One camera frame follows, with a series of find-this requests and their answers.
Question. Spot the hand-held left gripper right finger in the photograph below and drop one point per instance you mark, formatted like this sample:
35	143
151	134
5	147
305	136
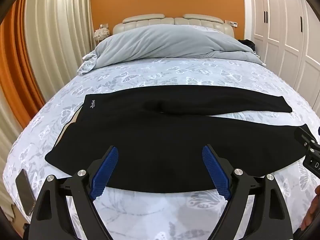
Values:
216	172

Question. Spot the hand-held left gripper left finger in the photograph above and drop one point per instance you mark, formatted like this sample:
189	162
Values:
105	172

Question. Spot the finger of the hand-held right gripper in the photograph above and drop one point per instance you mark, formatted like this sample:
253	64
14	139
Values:
303	135

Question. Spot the black pants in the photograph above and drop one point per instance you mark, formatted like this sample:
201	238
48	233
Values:
150	135

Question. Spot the person's right hand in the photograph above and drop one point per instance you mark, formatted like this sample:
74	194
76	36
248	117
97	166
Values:
312	210

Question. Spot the black smartphone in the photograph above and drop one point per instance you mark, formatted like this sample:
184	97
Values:
25	192

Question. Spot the dark cloth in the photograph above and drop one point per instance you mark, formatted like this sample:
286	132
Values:
247	44

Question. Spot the white wardrobe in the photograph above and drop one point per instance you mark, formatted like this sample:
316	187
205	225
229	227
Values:
282	30

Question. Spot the bed with butterfly sheet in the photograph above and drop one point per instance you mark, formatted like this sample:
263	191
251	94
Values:
175	72

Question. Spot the beige curtain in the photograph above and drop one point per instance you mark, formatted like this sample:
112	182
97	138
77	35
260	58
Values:
60	42
10	120

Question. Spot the white fluffy lamp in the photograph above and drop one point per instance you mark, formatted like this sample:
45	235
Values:
101	33

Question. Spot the grey duvet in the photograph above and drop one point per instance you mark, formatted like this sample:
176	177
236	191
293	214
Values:
162	42

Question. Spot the orange curtain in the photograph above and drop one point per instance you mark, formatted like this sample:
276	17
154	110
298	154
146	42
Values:
17	60

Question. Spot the beige padded headboard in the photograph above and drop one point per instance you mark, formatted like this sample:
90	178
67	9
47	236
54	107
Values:
147	21

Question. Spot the white wall switch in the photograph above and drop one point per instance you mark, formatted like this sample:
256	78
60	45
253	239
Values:
104	25
232	23

